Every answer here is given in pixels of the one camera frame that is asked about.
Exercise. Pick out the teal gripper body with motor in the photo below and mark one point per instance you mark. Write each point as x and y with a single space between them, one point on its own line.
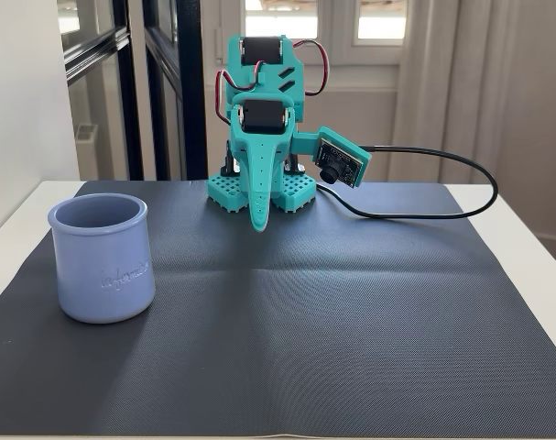
262 116

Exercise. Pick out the white curtain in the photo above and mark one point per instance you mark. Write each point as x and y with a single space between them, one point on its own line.
451 91

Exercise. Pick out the white framed window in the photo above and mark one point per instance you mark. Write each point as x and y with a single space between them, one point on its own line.
332 20

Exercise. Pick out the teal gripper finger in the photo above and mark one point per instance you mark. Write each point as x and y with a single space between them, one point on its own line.
259 183

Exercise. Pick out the blue plastic cup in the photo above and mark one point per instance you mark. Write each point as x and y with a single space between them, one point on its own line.
99 270

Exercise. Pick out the teal perforated robot base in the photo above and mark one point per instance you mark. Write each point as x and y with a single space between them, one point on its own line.
298 190

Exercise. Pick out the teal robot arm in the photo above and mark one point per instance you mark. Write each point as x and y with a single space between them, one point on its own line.
289 75

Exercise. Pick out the dark grey rubber mat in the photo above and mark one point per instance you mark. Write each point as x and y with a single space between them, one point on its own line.
305 321

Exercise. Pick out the black framed glass door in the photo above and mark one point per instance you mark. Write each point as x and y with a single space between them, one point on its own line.
126 91

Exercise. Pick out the wrist camera module teal mount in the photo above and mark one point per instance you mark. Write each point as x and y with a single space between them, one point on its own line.
339 158

